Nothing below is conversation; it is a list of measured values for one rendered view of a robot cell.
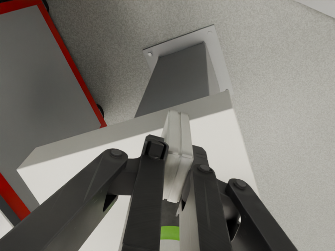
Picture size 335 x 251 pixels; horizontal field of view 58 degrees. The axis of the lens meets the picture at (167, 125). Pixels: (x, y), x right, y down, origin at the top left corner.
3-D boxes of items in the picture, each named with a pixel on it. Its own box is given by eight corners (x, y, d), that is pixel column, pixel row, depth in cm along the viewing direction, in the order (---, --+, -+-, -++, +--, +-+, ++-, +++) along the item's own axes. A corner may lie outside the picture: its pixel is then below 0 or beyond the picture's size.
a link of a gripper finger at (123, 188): (153, 206, 15) (92, 192, 14) (159, 158, 19) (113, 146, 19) (161, 181, 14) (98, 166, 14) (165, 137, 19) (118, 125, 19)
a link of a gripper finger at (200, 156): (191, 188, 14) (251, 202, 14) (187, 142, 19) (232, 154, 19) (182, 213, 15) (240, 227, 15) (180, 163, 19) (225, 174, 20)
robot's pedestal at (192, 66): (234, 92, 128) (272, 234, 62) (168, 112, 136) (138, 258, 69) (214, 23, 116) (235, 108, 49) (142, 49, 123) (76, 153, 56)
